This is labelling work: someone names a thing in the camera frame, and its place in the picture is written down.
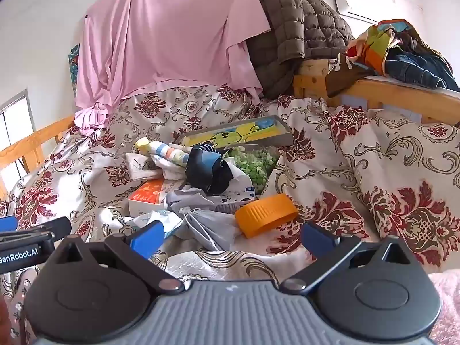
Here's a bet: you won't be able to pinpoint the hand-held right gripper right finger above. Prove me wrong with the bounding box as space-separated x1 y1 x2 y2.
279 222 414 293

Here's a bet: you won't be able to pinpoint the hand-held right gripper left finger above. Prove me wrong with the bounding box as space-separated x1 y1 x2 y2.
50 221 187 293

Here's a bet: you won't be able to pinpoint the light blue printed cloth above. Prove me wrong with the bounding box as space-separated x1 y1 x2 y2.
124 212 184 239

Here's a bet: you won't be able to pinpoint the grey plastic bag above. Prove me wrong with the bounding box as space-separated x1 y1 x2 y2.
167 187 248 252

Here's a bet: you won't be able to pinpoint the beige cloth pouch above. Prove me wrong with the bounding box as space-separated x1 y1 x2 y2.
125 152 162 180

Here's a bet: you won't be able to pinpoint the striped sock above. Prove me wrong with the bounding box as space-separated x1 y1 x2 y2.
135 137 191 168

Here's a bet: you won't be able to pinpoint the dark blue sock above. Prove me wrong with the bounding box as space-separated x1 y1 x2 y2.
185 144 234 195

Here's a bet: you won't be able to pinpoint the white cloth with blue print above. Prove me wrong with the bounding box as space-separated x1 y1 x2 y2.
216 167 257 202

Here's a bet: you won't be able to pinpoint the grey tray with yellow print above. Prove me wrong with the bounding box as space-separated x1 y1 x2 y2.
174 115 295 150

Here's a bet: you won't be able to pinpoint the person's floral pajama trousers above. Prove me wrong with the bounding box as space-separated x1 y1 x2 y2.
0 266 38 345

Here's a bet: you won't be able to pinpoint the orange and white box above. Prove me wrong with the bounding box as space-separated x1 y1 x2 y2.
128 179 187 218

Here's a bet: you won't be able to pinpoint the wooden bed headboard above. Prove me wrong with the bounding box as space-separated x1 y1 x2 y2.
0 115 76 202

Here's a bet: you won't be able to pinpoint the clear bag of green pieces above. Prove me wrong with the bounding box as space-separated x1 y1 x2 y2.
225 144 281 195

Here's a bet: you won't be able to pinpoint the floral satin blanket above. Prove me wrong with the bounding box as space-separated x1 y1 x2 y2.
0 84 460 295

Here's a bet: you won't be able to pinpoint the window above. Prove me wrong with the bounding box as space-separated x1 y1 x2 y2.
0 88 38 187

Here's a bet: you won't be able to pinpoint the pink fuzzy blanket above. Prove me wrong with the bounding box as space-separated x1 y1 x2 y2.
428 269 460 345

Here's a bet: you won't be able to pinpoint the pink bed sheet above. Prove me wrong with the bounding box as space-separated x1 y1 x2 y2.
74 0 274 137

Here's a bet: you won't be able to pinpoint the blue jeans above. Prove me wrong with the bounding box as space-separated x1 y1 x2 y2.
384 45 460 90

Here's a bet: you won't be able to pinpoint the colourful patchwork garment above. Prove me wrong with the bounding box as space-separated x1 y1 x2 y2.
347 20 417 76

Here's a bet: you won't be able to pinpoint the brown quilted jacket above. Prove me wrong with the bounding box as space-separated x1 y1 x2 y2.
246 0 356 99

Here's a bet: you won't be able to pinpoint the dark garment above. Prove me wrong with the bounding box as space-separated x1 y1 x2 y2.
399 30 446 58

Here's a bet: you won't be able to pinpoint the colourful wall poster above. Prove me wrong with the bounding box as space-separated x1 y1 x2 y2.
68 43 81 97

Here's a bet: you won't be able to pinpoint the wooden bunk frame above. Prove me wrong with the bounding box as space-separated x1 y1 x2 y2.
293 59 460 126

